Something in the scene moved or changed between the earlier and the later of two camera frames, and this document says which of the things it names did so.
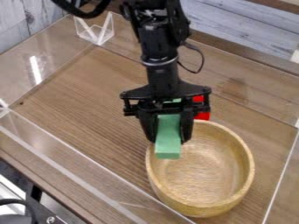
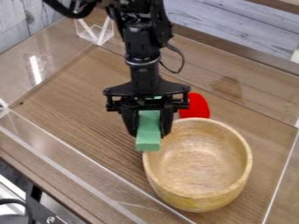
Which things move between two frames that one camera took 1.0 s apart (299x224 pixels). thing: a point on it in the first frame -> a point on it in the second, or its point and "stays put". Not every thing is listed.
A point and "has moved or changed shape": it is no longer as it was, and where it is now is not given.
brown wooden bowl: x=205 y=182 has moved or changed shape
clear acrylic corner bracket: x=93 y=33 stays put
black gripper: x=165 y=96 -> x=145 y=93
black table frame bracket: x=41 y=214 stays put
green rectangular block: x=167 y=144 has moved or changed shape
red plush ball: x=201 y=115 stays put
